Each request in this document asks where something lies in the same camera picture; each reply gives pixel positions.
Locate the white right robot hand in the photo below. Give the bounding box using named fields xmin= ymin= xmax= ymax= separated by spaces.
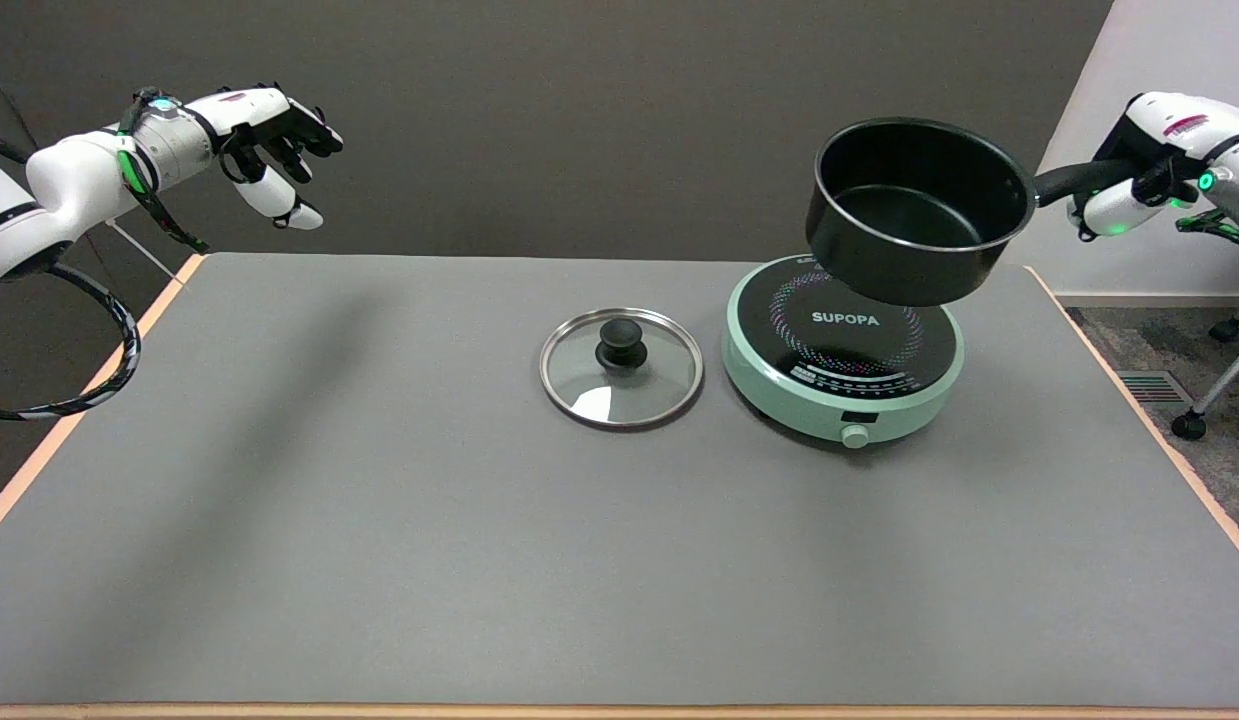
xmin=1067 ymin=91 xmax=1239 ymax=239

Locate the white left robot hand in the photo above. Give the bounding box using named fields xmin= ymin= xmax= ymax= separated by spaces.
xmin=186 ymin=84 xmax=345 ymax=232

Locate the chair base with black casters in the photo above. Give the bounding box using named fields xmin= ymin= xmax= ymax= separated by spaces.
xmin=1171 ymin=298 xmax=1239 ymax=442

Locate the metal floor vent grille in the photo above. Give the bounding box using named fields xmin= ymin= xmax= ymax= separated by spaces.
xmin=1114 ymin=370 xmax=1196 ymax=406

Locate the black green wrist cable bundle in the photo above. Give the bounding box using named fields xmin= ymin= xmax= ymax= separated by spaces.
xmin=117 ymin=87 xmax=212 ymax=254
xmin=1175 ymin=207 xmax=1239 ymax=248

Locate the thick black braided cable loop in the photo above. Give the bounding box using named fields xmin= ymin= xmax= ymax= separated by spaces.
xmin=0 ymin=262 xmax=142 ymax=422

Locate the glass lid with black knob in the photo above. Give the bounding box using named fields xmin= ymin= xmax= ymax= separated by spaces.
xmin=539 ymin=307 xmax=705 ymax=432

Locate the green induction cooker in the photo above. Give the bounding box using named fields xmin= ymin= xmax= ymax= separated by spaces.
xmin=722 ymin=253 xmax=966 ymax=449

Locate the black pot with handle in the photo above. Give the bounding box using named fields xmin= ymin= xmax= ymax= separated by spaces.
xmin=806 ymin=117 xmax=1145 ymax=307

